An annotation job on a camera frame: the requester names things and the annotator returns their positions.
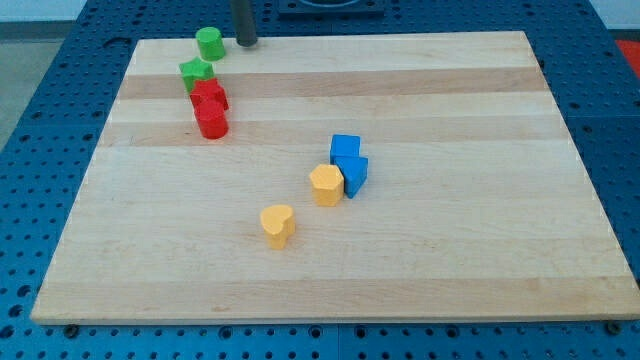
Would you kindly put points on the red star block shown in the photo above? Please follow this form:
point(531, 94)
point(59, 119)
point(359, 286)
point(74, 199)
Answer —
point(209, 89)

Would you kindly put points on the green star block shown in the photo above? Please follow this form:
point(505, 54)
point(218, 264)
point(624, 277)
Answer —
point(193, 70)

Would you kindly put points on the yellow hexagon block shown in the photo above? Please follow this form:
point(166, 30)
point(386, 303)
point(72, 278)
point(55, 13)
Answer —
point(327, 185)

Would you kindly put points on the blue triangle block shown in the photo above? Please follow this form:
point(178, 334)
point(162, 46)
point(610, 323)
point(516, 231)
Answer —
point(354, 171)

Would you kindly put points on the blue cube block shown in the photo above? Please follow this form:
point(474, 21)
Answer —
point(343, 145)

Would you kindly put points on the yellow heart block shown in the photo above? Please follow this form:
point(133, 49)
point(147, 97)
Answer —
point(278, 223)

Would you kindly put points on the red cylinder block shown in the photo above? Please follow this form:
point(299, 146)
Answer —
point(211, 119)

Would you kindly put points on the light wooden board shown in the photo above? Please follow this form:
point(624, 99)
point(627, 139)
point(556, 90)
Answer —
point(476, 208)

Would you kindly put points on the green cylinder block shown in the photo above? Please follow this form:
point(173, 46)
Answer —
point(210, 43)

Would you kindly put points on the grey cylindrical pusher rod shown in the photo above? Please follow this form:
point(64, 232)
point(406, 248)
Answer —
point(244, 23)

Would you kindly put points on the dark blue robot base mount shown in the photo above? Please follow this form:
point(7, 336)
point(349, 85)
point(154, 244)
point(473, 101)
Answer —
point(293, 9)

